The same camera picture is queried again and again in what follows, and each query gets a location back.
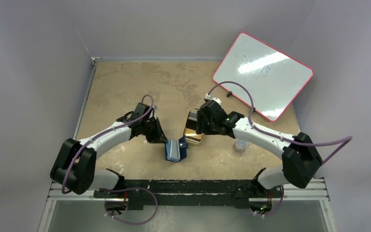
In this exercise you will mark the beige oval plastic tray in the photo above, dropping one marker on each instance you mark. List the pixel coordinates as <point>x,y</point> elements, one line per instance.
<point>191,136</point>

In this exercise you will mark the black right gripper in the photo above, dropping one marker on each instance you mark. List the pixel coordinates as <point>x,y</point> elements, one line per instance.
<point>201,121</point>

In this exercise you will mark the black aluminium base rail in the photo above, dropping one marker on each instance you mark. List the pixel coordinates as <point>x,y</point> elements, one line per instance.
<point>237,193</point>

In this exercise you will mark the navy blue leather card holder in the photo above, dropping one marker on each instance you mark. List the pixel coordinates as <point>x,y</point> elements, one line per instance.
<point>176,150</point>

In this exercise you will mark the red framed whiteboard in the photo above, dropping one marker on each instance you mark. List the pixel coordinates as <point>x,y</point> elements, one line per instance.
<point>254,71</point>

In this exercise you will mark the stack of credit cards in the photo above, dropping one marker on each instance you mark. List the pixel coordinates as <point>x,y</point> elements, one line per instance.
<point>191,121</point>

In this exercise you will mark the clear jar of paper clips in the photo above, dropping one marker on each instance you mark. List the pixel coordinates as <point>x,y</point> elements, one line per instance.
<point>240,145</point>

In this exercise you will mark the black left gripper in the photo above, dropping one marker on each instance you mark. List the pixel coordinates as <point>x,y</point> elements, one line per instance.
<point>158,137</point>

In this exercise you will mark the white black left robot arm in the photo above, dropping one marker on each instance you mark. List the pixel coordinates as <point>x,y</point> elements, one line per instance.
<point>75,165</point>

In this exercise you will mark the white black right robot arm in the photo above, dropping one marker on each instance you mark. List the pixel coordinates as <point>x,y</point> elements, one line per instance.
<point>300,160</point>

